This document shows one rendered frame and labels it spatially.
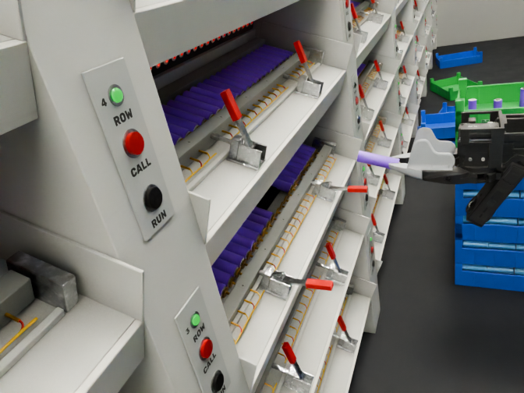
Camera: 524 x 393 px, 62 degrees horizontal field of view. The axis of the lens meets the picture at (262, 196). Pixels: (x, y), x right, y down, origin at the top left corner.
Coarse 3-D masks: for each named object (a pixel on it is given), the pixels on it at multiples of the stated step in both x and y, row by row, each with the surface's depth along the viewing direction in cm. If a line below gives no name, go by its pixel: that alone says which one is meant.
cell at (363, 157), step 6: (360, 150) 70; (360, 156) 69; (366, 156) 69; (372, 156) 68; (378, 156) 68; (384, 156) 68; (366, 162) 69; (372, 162) 69; (378, 162) 68; (384, 162) 68; (390, 162) 68; (396, 162) 67; (390, 168) 68
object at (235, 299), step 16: (320, 160) 89; (304, 176) 82; (304, 192) 78; (288, 208) 73; (288, 224) 72; (272, 240) 66; (256, 256) 63; (256, 272) 60; (240, 288) 57; (224, 304) 55; (240, 304) 56; (256, 304) 57
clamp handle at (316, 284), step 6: (282, 276) 59; (282, 282) 60; (288, 282) 59; (294, 282) 59; (300, 282) 59; (306, 282) 58; (312, 282) 58; (318, 282) 58; (324, 282) 58; (330, 282) 57; (312, 288) 58; (318, 288) 58; (324, 288) 57; (330, 288) 57
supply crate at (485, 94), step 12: (492, 84) 118; (504, 84) 116; (516, 84) 115; (468, 96) 121; (480, 96) 120; (492, 96) 119; (504, 96) 118; (516, 96) 117; (456, 108) 106; (480, 108) 118; (492, 108) 103; (504, 108) 101; (516, 108) 100; (456, 120) 107; (480, 120) 105; (456, 132) 108
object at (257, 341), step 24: (312, 144) 96; (336, 144) 96; (360, 144) 94; (336, 168) 92; (312, 192) 83; (336, 192) 84; (312, 216) 77; (288, 240) 70; (312, 240) 71; (288, 264) 66; (264, 312) 58; (288, 312) 60; (240, 336) 54; (264, 336) 55; (240, 360) 46; (264, 360) 52
